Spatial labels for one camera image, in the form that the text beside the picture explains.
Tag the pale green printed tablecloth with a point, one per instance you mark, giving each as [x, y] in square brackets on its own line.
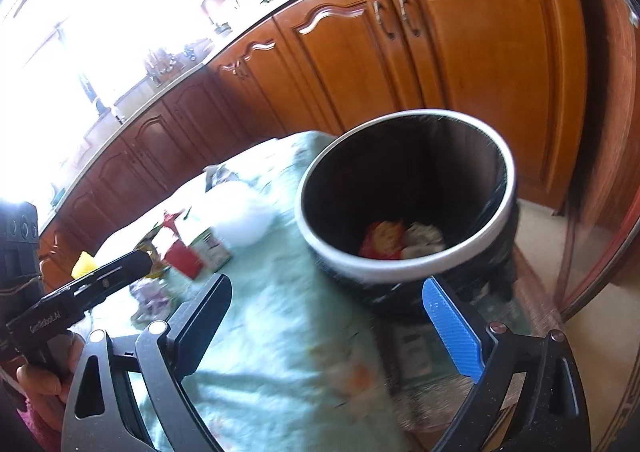
[280, 322]

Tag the person's left forearm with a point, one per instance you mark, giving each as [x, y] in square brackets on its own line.
[40, 432]

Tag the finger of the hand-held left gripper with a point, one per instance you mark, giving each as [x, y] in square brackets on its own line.
[117, 272]

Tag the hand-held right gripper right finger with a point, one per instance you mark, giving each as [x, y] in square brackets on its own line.
[450, 327]

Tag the person's left hand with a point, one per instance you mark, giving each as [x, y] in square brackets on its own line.
[50, 397]

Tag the wooden kitchen base cabinets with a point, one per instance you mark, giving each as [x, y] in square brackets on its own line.
[475, 57]

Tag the red yellow snack wrapper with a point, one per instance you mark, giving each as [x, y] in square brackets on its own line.
[382, 239]

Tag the yellow crumpled wrapper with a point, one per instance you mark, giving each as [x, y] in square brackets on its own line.
[84, 265]

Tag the black bin with white rim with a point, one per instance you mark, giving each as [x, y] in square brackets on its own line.
[400, 172]

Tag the crumpled pale wrapper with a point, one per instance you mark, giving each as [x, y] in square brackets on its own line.
[150, 299]

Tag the metal utensils on countertop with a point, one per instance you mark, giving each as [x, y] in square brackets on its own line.
[165, 64]

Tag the white printed plastic bag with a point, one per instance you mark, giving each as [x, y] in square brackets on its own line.
[245, 219]

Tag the white crumpled paper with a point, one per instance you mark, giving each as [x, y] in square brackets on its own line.
[425, 238]

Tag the small red box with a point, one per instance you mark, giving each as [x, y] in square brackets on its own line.
[181, 259]

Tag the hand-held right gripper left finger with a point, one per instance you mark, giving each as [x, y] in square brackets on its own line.
[205, 317]

